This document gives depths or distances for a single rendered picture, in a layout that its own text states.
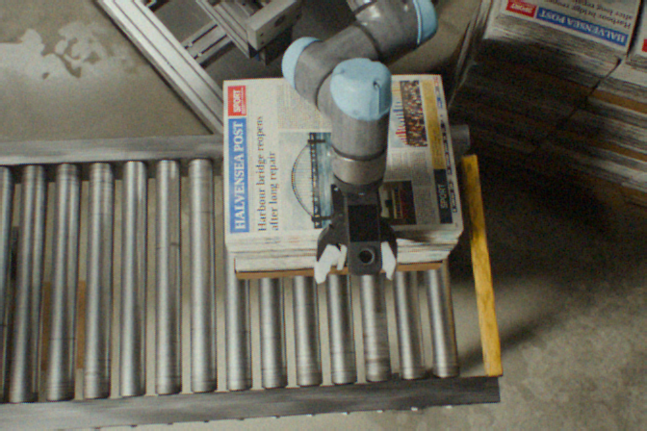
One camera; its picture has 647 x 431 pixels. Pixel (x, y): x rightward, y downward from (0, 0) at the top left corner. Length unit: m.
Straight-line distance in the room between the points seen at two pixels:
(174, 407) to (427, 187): 0.60
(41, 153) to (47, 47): 1.09
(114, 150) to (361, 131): 0.67
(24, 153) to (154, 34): 0.83
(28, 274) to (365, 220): 0.70
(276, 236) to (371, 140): 0.26
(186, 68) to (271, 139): 1.01
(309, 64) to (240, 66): 1.19
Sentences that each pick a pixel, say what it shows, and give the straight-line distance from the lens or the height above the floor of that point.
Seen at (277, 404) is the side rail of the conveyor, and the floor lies 0.80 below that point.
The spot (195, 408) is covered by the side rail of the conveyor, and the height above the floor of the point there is 0.80.
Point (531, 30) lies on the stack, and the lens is 1.56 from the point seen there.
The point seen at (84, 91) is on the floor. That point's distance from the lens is 2.37.
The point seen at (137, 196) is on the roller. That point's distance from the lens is 1.35.
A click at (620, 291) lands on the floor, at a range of 2.33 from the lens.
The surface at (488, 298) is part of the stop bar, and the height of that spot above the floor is 0.82.
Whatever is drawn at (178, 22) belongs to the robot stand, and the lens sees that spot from 2.18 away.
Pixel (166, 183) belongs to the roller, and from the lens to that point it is 1.34.
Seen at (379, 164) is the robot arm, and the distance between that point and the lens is 0.88.
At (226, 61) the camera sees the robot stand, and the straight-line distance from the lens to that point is 2.10.
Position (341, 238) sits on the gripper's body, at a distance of 0.96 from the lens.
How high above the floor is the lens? 2.06
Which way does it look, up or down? 75 degrees down
